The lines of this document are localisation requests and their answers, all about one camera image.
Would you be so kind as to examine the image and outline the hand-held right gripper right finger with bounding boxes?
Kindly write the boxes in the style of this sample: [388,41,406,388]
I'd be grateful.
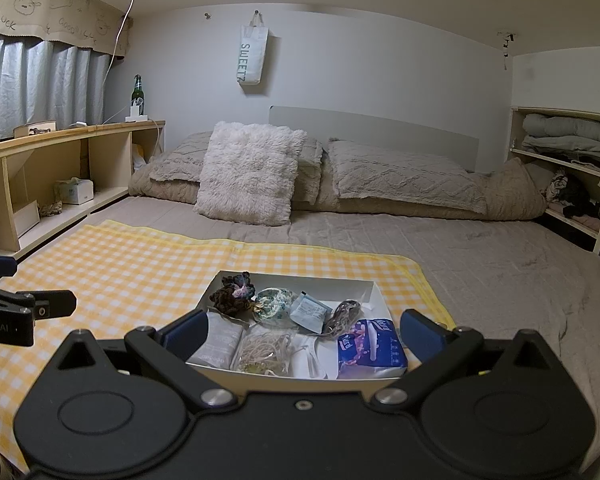
[372,309,562,408]

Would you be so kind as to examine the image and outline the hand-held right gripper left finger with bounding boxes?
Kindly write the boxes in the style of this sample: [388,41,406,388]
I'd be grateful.
[54,309,238,409]

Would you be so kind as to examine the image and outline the blue tissue pack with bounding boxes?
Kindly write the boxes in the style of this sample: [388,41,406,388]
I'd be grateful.
[336,318,410,380]

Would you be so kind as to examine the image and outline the white cardboard box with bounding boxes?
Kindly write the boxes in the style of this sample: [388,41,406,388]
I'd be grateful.
[185,270,411,386]

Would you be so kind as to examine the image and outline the small pale blue packet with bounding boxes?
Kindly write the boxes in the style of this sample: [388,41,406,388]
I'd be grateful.
[288,291,332,334]

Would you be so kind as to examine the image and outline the white foil packet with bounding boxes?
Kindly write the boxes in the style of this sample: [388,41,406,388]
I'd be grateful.
[186,310,246,369]

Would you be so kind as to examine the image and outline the white flat panel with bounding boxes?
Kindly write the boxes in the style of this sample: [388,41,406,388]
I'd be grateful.
[12,199,42,239]

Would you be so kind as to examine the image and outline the yellow checkered blanket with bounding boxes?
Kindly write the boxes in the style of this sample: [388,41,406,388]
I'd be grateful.
[0,219,456,480]

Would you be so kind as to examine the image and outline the clear bag of rubber bands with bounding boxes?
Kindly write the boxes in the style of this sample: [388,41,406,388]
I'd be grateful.
[235,327,301,379]

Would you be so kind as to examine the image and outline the grey bed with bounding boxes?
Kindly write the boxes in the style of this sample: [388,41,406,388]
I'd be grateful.
[10,195,600,480]

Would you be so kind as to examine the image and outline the white tissue box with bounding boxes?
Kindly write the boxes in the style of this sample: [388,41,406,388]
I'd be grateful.
[54,177,95,205]

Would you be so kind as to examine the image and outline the white elastic band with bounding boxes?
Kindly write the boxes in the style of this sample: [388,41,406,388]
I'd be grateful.
[292,335,339,380]

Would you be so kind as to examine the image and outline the cardboard box on shelf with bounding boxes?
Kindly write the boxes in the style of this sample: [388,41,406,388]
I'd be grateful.
[13,119,58,139]

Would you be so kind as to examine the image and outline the wooden bedside shelf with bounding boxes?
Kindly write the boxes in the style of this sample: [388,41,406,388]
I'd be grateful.
[0,120,166,261]

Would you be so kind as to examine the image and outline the beige textured pillow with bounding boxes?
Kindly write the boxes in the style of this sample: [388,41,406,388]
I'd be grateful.
[149,131,326,206]
[326,138,489,215]

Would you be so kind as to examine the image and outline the beige folded comforter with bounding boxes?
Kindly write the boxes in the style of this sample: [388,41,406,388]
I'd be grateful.
[128,157,549,222]

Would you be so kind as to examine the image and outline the white fluffy pillow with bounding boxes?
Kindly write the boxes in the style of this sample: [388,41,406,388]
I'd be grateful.
[193,120,307,226]

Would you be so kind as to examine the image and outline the grey curtain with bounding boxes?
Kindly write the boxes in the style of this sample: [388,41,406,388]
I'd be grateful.
[0,35,112,144]

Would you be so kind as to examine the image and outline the dark clothes pile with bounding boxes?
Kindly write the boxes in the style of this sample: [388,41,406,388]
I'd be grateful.
[544,167,600,222]

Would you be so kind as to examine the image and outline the grey headboard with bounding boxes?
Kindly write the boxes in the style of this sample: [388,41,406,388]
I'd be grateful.
[269,105,481,174]

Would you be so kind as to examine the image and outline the green glass bottle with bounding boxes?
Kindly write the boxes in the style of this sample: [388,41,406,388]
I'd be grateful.
[131,74,146,117]

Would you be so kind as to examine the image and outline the folded grey blankets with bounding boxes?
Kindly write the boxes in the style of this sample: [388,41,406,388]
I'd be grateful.
[521,112,600,164]

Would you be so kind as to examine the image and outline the beige doodle valance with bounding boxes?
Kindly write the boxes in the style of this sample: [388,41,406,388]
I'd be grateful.
[0,0,134,59]

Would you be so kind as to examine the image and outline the white hanging bag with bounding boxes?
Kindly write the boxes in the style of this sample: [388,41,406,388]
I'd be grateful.
[238,9,270,95]

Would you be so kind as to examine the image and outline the black wall clip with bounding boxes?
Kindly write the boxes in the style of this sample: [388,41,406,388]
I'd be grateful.
[497,29,519,72]

